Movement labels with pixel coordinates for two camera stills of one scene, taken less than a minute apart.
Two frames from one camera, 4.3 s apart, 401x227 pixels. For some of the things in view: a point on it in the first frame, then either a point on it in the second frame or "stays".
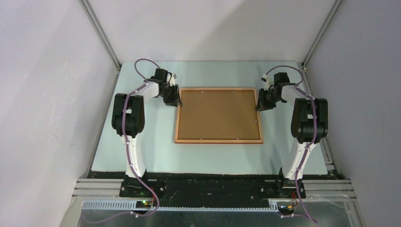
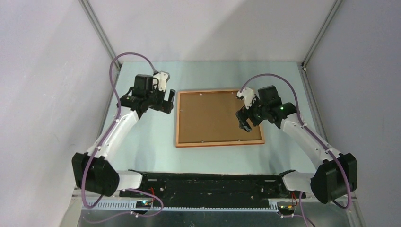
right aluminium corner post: [325, 24] stays
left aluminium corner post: [91, 15] stays
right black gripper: [262, 105] to [243, 114]
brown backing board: [218, 114] stays
